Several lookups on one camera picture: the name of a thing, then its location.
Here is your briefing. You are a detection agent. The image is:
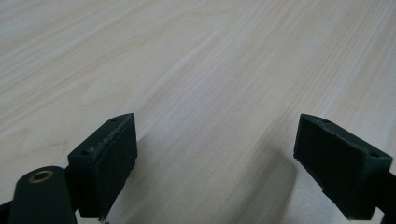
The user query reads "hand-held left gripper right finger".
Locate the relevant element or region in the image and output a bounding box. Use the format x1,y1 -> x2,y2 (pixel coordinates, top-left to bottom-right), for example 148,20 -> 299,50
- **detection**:
292,113 -> 394,221

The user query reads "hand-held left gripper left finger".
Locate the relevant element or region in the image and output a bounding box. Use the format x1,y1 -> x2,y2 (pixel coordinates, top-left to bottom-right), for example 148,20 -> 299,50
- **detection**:
67,112 -> 138,220

